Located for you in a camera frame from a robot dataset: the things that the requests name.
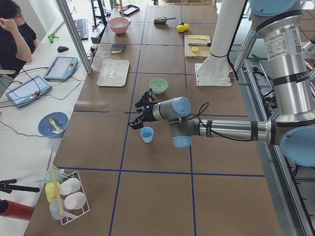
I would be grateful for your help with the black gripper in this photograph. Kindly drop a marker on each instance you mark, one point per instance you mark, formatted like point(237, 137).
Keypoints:
point(149, 114)

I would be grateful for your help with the light blue cup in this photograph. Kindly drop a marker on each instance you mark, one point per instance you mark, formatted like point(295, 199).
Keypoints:
point(146, 134)

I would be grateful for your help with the green bowl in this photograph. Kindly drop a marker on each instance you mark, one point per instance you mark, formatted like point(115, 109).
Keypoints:
point(158, 85)

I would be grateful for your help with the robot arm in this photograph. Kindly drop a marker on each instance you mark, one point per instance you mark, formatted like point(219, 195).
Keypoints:
point(293, 130)

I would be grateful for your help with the blue bowl with fork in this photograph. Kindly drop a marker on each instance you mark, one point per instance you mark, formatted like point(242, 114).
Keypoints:
point(53, 125)

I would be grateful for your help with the pink bowl of ice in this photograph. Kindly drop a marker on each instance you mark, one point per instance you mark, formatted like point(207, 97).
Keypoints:
point(119, 25)

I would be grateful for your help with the steel ice scoop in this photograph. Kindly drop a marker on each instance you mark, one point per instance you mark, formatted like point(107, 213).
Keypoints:
point(162, 20)

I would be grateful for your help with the cream bear serving tray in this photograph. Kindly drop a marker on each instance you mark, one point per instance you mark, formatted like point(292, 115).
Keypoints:
point(120, 67)

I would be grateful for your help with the clear wine glass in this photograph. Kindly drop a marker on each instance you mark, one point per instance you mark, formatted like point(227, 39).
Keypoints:
point(108, 63)

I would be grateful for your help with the grey folded cloth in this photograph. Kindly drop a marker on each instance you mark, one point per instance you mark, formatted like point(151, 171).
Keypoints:
point(118, 49)

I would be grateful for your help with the white cup in rack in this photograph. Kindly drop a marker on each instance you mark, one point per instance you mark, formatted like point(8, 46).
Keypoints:
point(70, 186)

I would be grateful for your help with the blue teach pendant far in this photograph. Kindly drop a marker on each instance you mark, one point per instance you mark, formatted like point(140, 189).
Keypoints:
point(61, 68)

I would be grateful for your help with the blue teach pendant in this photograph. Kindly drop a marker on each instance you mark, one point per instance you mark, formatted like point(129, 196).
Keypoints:
point(61, 68)
point(29, 91)

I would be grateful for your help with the wooden cutting board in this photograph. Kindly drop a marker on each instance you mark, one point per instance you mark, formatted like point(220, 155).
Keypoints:
point(203, 51)

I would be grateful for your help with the pink cup in rack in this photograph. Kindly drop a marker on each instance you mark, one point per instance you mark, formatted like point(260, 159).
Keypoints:
point(75, 201)

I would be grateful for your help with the yellow plastic knife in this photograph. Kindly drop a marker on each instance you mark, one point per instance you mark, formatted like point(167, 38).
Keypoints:
point(201, 38)

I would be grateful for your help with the whole yellow lemon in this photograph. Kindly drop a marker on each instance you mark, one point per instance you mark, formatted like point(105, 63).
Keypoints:
point(181, 28)

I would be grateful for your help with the black computer mouse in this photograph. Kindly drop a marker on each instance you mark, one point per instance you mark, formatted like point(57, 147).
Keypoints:
point(62, 48)

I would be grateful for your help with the yellow cup in rack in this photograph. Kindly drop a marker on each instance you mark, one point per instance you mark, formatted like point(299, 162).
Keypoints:
point(50, 191)

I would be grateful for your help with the black keyboard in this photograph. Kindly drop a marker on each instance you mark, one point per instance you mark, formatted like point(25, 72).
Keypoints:
point(82, 28)

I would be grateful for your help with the blue teach pendant near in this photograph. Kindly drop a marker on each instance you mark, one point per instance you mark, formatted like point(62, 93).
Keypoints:
point(29, 91)

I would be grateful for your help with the green clamp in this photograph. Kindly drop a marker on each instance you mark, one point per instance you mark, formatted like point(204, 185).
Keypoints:
point(51, 38)

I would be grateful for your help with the seated person in black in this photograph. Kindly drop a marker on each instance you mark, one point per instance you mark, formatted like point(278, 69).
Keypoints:
point(17, 39)

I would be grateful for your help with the black tripod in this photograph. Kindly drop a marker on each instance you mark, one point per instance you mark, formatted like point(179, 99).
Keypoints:
point(8, 186)

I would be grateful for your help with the red bottle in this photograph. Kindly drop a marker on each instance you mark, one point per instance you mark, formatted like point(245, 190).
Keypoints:
point(15, 210)

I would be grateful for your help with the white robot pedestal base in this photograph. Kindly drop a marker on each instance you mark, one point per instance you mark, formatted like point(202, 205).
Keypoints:
point(214, 71)

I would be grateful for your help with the white wire cup rack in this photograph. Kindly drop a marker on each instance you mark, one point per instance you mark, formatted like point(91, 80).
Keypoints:
point(56, 207)

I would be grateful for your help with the aluminium frame post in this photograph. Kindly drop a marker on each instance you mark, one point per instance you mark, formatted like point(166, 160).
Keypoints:
point(68, 20)

